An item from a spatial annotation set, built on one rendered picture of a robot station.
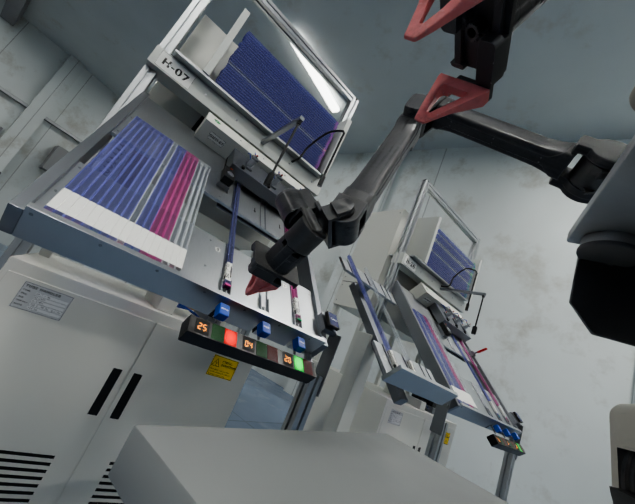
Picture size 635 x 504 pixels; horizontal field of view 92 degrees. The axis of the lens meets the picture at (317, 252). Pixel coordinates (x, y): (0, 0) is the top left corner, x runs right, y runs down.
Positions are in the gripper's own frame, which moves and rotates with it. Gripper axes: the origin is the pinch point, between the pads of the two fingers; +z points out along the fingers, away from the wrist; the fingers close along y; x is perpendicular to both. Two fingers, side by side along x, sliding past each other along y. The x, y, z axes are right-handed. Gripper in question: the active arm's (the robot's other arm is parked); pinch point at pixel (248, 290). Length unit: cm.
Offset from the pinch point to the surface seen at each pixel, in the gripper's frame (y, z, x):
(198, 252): 8.4, 8.6, -14.4
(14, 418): 22, 60, 5
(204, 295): 5.1, 8.7, -2.7
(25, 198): 37.5, 6.9, -5.1
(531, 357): -330, 2, -90
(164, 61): 38, -3, -81
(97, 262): 24.5, 11.5, -2.7
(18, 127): 250, 447, -662
